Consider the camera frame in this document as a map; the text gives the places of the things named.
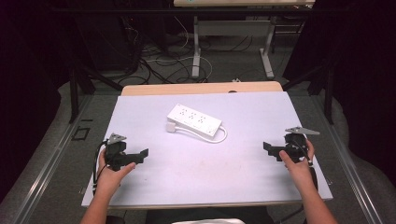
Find person's right hand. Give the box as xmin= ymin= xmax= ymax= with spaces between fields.
xmin=278 ymin=138 xmax=316 ymax=189

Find dark curtain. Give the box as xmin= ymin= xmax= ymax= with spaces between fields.
xmin=0 ymin=0 xmax=78 ymax=204
xmin=282 ymin=0 xmax=396 ymax=188

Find white power strip cable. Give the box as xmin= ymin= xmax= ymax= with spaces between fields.
xmin=174 ymin=124 xmax=229 ymax=145

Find black metal stand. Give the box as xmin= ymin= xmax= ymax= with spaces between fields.
xmin=68 ymin=60 xmax=124 ymax=124
xmin=281 ymin=59 xmax=336 ymax=126

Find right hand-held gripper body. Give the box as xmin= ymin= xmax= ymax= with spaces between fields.
xmin=277 ymin=126 xmax=321 ymax=164

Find metal floor rail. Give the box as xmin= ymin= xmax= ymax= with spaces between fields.
xmin=309 ymin=94 xmax=385 ymax=224
xmin=8 ymin=94 xmax=95 ymax=224

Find white power strip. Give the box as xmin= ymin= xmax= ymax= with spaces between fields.
xmin=166 ymin=103 xmax=223 ymax=139

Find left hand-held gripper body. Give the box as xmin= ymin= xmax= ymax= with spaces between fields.
xmin=104 ymin=133 xmax=140 ymax=173

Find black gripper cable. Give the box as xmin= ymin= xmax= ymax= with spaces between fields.
xmin=92 ymin=140 xmax=109 ymax=191
xmin=290 ymin=136 xmax=319 ymax=191

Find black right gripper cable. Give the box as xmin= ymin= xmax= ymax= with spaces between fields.
xmin=290 ymin=136 xmax=319 ymax=191

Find person's left hand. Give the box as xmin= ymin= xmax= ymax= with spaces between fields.
xmin=96 ymin=150 xmax=137 ymax=196

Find white floor cable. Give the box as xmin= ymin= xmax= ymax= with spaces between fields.
xmin=146 ymin=15 xmax=214 ymax=82

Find person's white clothing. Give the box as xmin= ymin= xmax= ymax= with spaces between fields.
xmin=170 ymin=217 xmax=248 ymax=224

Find bundle of black floor cables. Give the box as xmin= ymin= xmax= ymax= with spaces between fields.
xmin=120 ymin=15 xmax=210 ymax=86

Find white table mat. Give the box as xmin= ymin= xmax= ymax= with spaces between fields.
xmin=80 ymin=91 xmax=333 ymax=209

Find person's dark pants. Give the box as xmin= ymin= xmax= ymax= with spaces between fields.
xmin=105 ymin=205 xmax=276 ymax=224

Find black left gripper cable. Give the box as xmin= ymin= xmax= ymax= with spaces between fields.
xmin=92 ymin=140 xmax=109 ymax=191

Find wooden table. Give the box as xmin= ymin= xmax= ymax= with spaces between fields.
xmin=120 ymin=80 xmax=285 ymax=97

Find white-legged desk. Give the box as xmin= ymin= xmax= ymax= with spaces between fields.
xmin=173 ymin=0 xmax=317 ymax=80

